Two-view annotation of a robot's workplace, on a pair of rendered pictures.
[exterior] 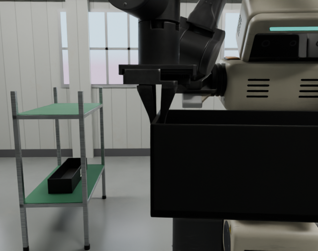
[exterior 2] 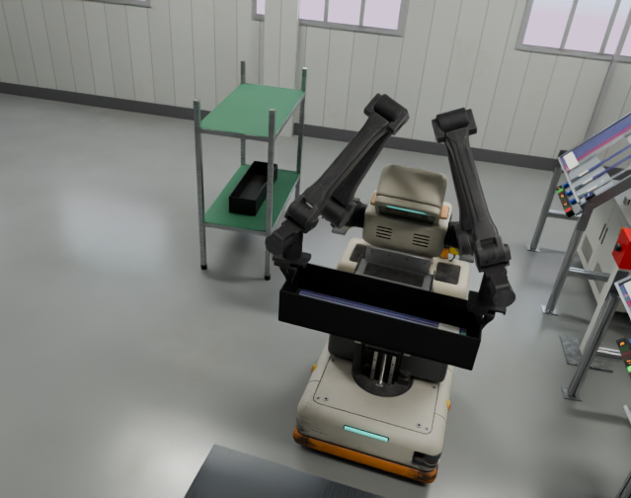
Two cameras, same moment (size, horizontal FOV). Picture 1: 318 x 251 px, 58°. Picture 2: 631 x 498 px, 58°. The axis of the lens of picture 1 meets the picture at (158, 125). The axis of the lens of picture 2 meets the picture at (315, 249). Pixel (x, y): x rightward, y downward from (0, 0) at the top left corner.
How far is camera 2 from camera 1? 1.37 m
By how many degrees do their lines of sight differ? 25
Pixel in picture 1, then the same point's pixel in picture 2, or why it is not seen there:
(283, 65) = (402, 223)
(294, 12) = (405, 199)
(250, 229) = not seen: hidden behind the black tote
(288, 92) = (405, 239)
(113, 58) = not seen: outside the picture
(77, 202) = (261, 230)
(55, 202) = (236, 226)
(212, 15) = (346, 196)
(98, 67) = not seen: outside the picture
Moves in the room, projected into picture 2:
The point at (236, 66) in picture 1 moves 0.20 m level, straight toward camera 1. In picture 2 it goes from (369, 216) to (343, 243)
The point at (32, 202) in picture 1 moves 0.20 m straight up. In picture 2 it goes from (211, 222) to (210, 193)
